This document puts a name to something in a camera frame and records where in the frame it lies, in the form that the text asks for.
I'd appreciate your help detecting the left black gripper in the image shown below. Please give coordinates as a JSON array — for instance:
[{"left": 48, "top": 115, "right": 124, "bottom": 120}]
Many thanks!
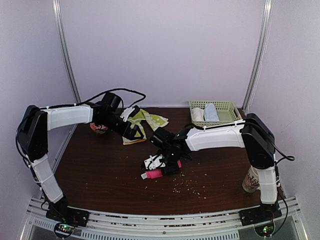
[{"left": 99, "top": 112, "right": 144, "bottom": 141}]

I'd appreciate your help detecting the green patterned towel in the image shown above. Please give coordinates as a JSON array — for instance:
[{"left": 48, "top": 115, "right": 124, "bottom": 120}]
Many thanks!
[{"left": 122, "top": 109, "right": 169, "bottom": 146}]

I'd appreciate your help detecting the pink towel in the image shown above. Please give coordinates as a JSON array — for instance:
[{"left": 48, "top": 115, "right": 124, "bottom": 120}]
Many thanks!
[{"left": 140, "top": 160, "right": 182, "bottom": 180}]

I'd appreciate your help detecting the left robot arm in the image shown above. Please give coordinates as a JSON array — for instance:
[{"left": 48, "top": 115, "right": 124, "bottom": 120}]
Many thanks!
[{"left": 15, "top": 89, "right": 144, "bottom": 222}]

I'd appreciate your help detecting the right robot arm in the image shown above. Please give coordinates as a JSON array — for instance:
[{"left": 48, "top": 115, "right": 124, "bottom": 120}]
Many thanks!
[{"left": 142, "top": 113, "right": 282, "bottom": 221}]

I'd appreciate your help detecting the red patterned bowl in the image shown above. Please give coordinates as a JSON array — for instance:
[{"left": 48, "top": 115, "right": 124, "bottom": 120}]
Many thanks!
[{"left": 89, "top": 122, "right": 108, "bottom": 134}]

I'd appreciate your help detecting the white rolled towel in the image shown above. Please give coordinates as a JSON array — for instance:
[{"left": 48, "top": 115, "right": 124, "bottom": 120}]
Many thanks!
[{"left": 190, "top": 107, "right": 205, "bottom": 122}]

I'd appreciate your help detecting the green plastic basket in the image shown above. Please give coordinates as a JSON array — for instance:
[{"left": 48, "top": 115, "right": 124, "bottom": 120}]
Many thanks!
[{"left": 188, "top": 100, "right": 242, "bottom": 127}]

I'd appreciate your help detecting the light blue rolled towel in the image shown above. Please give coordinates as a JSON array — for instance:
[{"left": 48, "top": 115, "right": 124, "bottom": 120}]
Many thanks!
[{"left": 204, "top": 103, "right": 220, "bottom": 122}]

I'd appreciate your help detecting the cream mug red pattern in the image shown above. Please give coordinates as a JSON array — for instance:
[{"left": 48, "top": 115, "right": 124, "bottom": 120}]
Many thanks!
[{"left": 242, "top": 166, "right": 259, "bottom": 193}]

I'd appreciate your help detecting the right circuit board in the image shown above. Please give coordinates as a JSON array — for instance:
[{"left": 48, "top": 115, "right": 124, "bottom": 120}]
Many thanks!
[{"left": 254, "top": 222, "right": 275, "bottom": 237}]

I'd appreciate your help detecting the circuit board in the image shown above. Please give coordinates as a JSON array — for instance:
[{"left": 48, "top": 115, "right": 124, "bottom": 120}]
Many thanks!
[
  {"left": 254, "top": 222, "right": 275, "bottom": 237},
  {"left": 53, "top": 222, "right": 75, "bottom": 238}
]

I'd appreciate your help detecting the left circuit board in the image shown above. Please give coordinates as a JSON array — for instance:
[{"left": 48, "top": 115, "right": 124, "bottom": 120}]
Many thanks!
[{"left": 53, "top": 222, "right": 75, "bottom": 238}]

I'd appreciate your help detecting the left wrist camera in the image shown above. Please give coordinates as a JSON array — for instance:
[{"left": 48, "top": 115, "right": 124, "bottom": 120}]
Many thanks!
[{"left": 120, "top": 105, "right": 140, "bottom": 122}]

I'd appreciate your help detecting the aluminium front rail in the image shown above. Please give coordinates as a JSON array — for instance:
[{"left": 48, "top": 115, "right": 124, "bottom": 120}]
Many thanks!
[{"left": 18, "top": 197, "right": 309, "bottom": 240}]

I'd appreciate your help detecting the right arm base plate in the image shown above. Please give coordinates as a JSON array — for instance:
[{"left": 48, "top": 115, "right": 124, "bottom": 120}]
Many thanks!
[{"left": 238, "top": 204, "right": 282, "bottom": 226}]

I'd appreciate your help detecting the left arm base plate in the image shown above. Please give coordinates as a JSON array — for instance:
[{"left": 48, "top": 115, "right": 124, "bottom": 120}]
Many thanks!
[{"left": 45, "top": 206, "right": 90, "bottom": 227}]

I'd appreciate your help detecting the right aluminium corner post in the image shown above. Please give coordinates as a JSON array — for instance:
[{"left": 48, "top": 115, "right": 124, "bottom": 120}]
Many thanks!
[{"left": 241, "top": 0, "right": 273, "bottom": 113}]

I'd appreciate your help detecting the aluminium corner post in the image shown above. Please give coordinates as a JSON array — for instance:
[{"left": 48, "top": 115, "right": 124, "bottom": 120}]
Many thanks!
[
  {"left": 51, "top": 0, "right": 84, "bottom": 112},
  {"left": 241, "top": 0, "right": 273, "bottom": 113}
]

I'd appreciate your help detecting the left aluminium corner post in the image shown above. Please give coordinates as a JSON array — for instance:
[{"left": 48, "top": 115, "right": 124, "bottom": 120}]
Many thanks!
[{"left": 51, "top": 0, "right": 84, "bottom": 112}]

